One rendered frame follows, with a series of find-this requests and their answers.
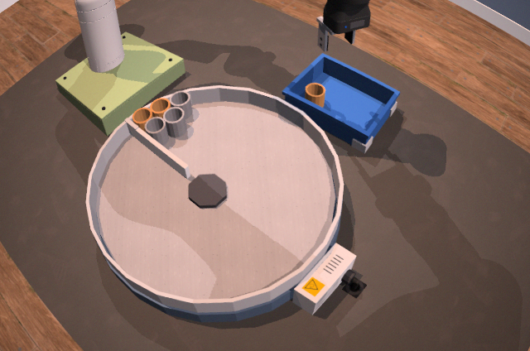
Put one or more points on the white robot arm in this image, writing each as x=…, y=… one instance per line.
x=100, y=30

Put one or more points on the grey metal bushing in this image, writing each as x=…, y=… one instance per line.
x=183, y=99
x=177, y=128
x=153, y=126

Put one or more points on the blue crate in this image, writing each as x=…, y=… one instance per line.
x=349, y=93

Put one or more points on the bronze bushing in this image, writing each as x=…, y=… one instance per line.
x=159, y=106
x=315, y=93
x=141, y=116

